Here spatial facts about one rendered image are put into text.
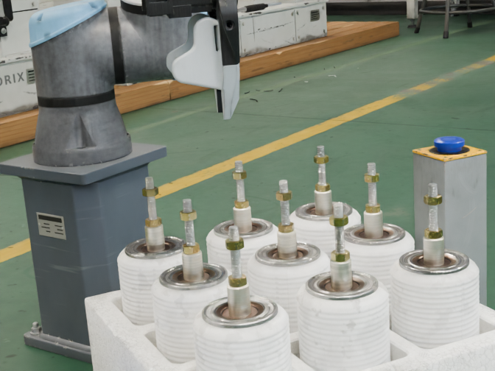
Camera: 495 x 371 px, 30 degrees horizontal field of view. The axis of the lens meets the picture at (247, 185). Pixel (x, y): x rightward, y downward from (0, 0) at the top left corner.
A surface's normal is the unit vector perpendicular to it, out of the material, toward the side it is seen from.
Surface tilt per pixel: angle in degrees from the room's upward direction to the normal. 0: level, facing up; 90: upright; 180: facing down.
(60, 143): 72
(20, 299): 0
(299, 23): 90
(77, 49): 88
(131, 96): 90
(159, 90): 90
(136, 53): 98
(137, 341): 0
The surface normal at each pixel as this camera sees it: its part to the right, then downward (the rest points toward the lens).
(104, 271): 0.17, 0.25
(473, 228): 0.44, 0.21
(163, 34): 0.10, 0.47
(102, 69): 0.18, 0.68
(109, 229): 0.82, 0.10
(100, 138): 0.53, -0.12
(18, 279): -0.07, -0.96
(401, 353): -0.90, 0.18
